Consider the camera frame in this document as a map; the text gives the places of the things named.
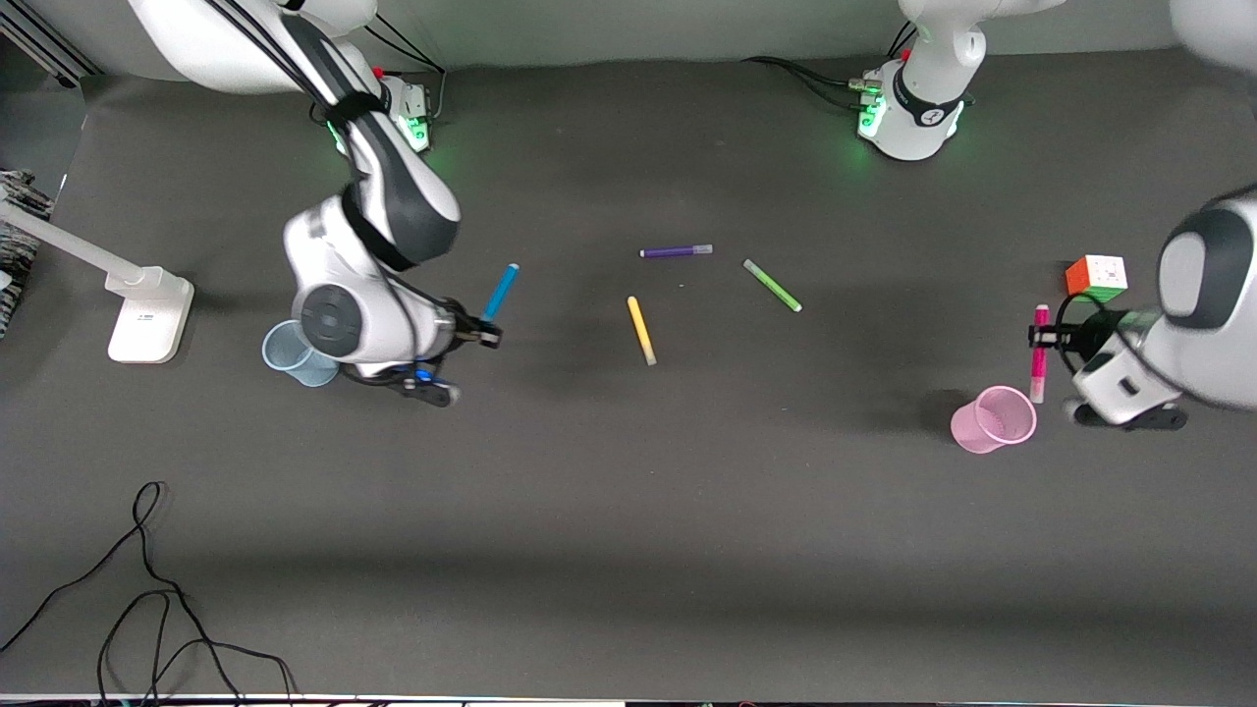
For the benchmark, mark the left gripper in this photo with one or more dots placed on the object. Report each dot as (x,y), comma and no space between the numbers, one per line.
(1083,337)

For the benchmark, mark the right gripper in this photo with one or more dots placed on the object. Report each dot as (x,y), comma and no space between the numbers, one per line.
(468,328)

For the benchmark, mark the pink marker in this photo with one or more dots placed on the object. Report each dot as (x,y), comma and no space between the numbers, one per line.
(1039,378)

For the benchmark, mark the blue marker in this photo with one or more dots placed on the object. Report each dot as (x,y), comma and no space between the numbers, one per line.
(504,285)

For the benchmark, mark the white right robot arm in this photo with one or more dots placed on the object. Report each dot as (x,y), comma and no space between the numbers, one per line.
(393,187)

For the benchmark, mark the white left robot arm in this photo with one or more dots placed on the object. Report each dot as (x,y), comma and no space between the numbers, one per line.
(923,128)

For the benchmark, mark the colourful puzzle cube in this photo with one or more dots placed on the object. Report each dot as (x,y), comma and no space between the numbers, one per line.
(1105,275)

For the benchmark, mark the pink plastic cup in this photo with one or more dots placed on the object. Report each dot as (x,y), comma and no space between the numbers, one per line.
(982,432)

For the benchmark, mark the yellow marker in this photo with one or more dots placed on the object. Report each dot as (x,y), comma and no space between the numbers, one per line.
(640,329)

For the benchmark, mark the blue plastic cup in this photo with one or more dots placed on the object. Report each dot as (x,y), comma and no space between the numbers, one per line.
(295,368)

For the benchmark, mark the purple marker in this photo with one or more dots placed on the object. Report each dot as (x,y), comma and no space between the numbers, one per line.
(673,252)

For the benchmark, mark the green marker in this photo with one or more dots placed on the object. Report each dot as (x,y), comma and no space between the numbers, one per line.
(771,285)

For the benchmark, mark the grey textured object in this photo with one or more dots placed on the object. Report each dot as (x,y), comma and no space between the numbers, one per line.
(20,196)

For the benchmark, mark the metal frame rail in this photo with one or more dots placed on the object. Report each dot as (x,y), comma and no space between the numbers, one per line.
(49,49)

